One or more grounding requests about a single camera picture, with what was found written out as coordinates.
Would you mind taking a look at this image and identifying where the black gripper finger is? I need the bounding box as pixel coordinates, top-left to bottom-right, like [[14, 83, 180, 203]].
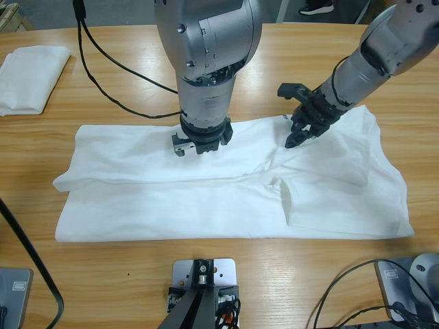
[[289, 114, 307, 132], [284, 129, 316, 149]]

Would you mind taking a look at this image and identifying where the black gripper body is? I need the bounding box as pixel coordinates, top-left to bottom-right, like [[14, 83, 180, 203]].
[[178, 117, 234, 155], [291, 88, 344, 138]]

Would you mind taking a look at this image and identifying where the white t-shirt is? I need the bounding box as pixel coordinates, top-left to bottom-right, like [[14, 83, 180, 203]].
[[53, 105, 416, 243]]

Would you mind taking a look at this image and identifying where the black sneaker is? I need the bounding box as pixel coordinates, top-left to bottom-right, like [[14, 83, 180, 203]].
[[298, 0, 335, 15]]

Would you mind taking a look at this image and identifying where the white metal leg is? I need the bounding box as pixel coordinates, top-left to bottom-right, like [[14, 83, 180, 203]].
[[276, 0, 293, 24]]

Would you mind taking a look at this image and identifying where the grey metal leg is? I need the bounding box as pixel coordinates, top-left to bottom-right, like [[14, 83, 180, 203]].
[[354, 0, 374, 25]]

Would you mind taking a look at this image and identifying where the cardboard box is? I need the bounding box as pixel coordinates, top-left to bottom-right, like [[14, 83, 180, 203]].
[[361, 0, 399, 25]]

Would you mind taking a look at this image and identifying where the folded white cloth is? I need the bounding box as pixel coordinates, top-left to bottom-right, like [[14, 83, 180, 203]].
[[0, 45, 72, 117]]

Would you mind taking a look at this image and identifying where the wooden pallet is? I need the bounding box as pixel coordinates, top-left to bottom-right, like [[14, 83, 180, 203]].
[[0, 2, 34, 34]]

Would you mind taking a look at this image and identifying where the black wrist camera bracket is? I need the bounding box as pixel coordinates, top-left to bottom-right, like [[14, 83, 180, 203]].
[[276, 82, 313, 103]]

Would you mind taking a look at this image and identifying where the thin black wrist camera cable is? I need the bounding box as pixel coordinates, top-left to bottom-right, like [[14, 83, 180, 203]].
[[72, 0, 182, 120], [330, 56, 351, 104]]

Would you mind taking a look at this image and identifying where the white mount block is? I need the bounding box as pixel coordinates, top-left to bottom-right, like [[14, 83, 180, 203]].
[[170, 258, 240, 329]]

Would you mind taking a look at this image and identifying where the long black cable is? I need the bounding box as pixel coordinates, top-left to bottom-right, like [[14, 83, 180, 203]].
[[314, 259, 433, 329]]

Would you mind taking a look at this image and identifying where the grey base plate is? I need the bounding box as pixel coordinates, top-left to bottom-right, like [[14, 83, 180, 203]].
[[375, 258, 439, 323], [0, 267, 34, 329]]

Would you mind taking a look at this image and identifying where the orange and black cable bundle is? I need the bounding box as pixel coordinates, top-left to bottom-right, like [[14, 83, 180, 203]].
[[215, 296, 243, 329]]

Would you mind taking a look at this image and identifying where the thin dark base cable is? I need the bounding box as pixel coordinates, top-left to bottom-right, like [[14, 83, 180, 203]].
[[337, 304, 418, 329]]

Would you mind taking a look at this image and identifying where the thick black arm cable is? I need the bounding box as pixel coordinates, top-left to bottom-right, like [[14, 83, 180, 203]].
[[0, 197, 65, 329]]

